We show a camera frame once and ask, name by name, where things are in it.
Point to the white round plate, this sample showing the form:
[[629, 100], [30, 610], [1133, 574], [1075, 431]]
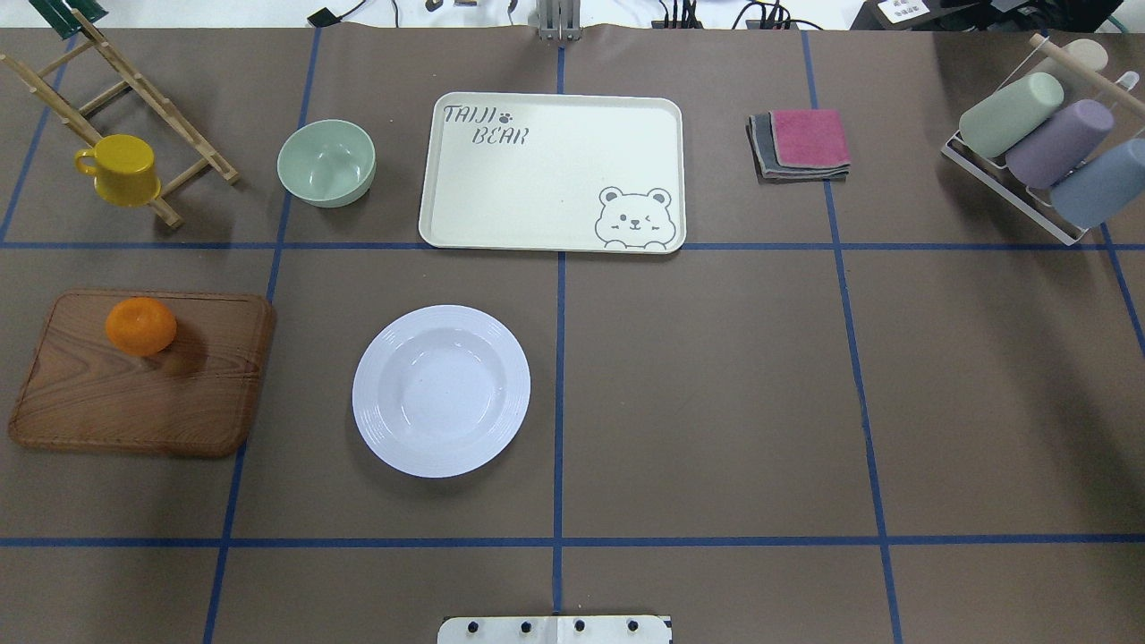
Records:
[[441, 391]]

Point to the cream bear tray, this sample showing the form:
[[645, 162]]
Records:
[[542, 172]]

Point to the orange fruit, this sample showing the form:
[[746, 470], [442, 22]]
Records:
[[140, 326]]

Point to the green ceramic bowl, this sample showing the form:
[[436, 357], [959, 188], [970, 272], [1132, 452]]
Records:
[[328, 164]]

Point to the pink folded cloth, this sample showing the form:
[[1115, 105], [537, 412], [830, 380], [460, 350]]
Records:
[[810, 139]]

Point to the wooden cutting board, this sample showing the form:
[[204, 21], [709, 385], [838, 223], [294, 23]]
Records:
[[195, 398]]

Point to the green tumbler cup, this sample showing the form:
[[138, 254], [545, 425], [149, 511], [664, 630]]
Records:
[[1003, 119]]

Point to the yellow mug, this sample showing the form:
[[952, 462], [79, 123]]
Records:
[[123, 168]]

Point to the white cup rack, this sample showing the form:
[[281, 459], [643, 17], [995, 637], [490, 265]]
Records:
[[1085, 69]]

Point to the purple tumbler cup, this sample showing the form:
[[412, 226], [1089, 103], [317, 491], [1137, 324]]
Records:
[[1053, 150]]

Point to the blue tumbler cup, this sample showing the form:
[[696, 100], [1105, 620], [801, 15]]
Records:
[[1101, 188]]

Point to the grey metal mount bracket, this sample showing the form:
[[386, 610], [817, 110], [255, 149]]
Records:
[[559, 20]]

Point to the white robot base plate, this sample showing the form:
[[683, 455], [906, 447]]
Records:
[[604, 628]]

